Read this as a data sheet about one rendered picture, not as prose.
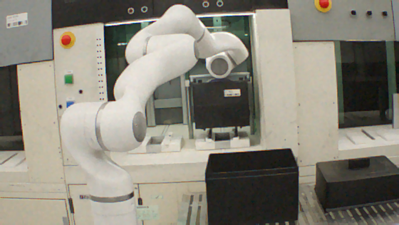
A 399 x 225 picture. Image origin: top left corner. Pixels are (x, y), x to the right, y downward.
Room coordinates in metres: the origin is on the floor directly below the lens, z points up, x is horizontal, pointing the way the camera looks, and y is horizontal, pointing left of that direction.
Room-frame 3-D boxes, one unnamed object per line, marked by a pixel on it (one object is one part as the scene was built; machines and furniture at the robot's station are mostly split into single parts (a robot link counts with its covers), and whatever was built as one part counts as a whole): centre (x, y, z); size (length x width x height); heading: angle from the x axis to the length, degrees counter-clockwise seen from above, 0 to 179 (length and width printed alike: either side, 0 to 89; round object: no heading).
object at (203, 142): (2.37, -0.09, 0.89); 0.22 x 0.21 x 0.04; 178
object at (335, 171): (1.80, -0.53, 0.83); 0.29 x 0.29 x 0.13; 86
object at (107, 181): (1.41, 0.26, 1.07); 0.19 x 0.12 x 0.24; 67
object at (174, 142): (2.38, 0.18, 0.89); 0.22 x 0.21 x 0.04; 178
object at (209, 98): (2.37, -0.09, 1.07); 0.24 x 0.20 x 0.32; 87
